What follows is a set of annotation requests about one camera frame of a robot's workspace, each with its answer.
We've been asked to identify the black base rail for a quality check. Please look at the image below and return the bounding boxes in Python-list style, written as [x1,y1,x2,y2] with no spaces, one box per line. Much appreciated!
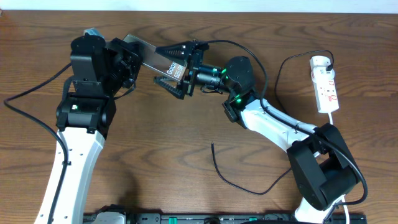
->
[83,204,368,224]

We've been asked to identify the black camera cable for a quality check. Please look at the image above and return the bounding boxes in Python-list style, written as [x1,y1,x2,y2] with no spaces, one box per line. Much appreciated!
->
[3,62,74,224]
[192,39,369,207]

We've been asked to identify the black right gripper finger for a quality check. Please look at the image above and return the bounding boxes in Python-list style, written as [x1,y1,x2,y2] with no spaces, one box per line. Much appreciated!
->
[155,41,196,61]
[154,76,185,100]

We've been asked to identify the Galaxy S25 Ultra smartphone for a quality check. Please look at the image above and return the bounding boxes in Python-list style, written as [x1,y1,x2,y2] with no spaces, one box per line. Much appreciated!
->
[123,34,186,82]

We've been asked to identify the black left camera cable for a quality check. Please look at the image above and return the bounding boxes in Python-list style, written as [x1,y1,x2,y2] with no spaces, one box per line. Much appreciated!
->
[3,62,74,224]

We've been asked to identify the black right camera cable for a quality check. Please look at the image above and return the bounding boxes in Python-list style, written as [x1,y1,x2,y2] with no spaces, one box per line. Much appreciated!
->
[192,39,369,207]

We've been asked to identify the white power strip cord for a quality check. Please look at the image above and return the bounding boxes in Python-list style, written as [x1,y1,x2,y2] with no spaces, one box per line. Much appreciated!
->
[328,112,351,224]

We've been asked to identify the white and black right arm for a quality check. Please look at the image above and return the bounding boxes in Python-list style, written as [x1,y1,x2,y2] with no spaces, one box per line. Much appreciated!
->
[155,40,365,223]

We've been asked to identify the white power strip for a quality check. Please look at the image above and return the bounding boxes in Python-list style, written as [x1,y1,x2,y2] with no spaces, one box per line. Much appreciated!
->
[310,55,339,114]

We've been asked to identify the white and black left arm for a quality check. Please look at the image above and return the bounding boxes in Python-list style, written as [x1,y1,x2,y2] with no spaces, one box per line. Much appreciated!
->
[35,34,143,223]

